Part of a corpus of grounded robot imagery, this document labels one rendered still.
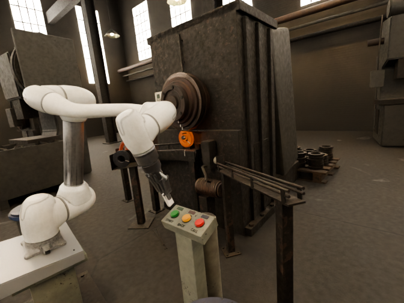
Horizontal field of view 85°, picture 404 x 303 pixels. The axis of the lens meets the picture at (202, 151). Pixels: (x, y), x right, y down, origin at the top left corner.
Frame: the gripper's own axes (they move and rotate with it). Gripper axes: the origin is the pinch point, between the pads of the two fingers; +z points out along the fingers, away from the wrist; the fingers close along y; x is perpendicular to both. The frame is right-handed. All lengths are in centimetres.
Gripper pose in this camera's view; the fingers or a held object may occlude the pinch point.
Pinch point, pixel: (168, 198)
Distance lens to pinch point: 100.7
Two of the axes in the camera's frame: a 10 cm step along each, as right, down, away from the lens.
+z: 3.1, 8.4, 4.5
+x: -5.7, 5.4, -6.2
